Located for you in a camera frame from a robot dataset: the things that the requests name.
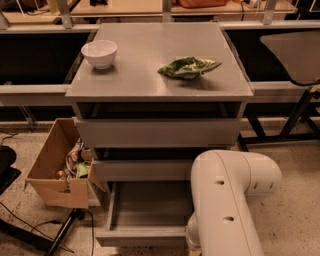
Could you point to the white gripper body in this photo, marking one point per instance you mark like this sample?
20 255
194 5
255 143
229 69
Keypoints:
192 232

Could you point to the grey bottom drawer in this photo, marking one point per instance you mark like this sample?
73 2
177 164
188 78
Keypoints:
147 213

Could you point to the grey drawer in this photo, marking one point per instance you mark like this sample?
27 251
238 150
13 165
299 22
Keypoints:
142 170
147 213
158 133

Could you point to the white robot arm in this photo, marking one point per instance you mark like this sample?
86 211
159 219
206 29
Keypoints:
223 184

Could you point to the grey middle drawer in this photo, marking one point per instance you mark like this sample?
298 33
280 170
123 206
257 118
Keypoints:
142 170

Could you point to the grey top drawer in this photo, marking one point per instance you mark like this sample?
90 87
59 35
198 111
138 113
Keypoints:
158 133

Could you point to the grey drawer cabinet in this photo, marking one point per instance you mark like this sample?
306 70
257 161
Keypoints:
132 88

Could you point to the cardboard box with clutter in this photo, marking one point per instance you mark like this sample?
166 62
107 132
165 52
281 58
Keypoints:
48 175

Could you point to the black tripod stand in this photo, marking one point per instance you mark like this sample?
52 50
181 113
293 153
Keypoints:
49 245

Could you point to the green leaf-shaped dish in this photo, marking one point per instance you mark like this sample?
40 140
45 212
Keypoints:
188 68

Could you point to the black object at left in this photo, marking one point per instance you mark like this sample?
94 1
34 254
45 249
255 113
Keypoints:
8 174

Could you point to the white ceramic bowl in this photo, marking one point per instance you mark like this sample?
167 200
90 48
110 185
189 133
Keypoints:
100 53

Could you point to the brown bag on desk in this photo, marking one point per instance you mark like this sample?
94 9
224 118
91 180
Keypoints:
191 4

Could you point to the black table leg frame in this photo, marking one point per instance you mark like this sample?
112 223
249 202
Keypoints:
300 113

